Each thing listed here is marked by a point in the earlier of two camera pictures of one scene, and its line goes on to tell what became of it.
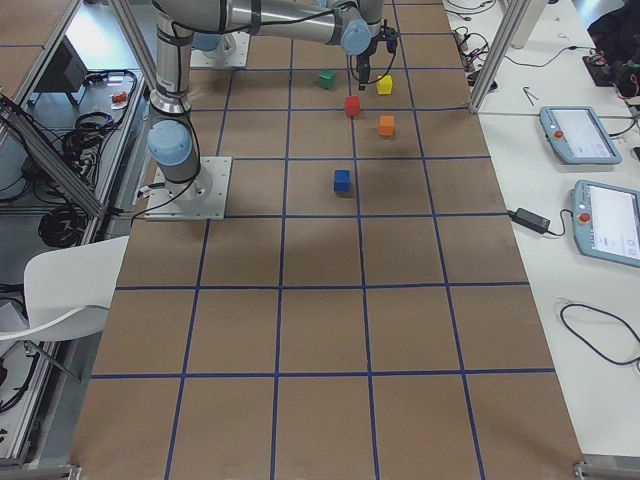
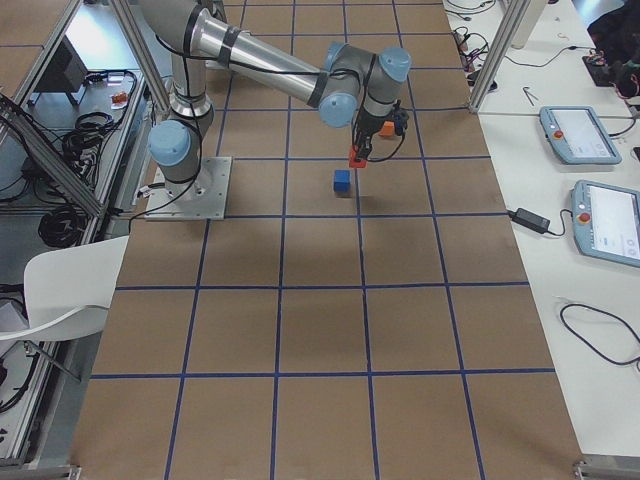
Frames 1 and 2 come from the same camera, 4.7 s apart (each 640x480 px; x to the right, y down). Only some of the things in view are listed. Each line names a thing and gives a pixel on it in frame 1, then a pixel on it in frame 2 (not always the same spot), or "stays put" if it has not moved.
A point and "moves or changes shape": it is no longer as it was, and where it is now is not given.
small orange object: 119,98 stays put
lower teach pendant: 606,221 stays put
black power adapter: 529,220 stays put
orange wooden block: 386,125 stays put
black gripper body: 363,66 -> 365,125
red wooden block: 352,106 moves or changes shape
